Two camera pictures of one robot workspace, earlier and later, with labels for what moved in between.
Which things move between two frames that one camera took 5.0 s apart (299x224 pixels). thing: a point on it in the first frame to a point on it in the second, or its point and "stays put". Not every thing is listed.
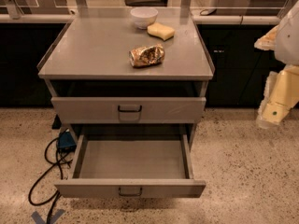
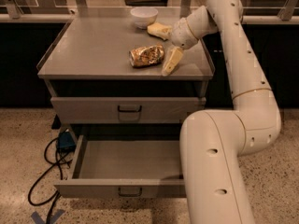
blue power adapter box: (66, 143) stays put
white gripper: (288, 42) to (181, 34)
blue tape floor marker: (39, 220) stays put
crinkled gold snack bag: (147, 56) stays put
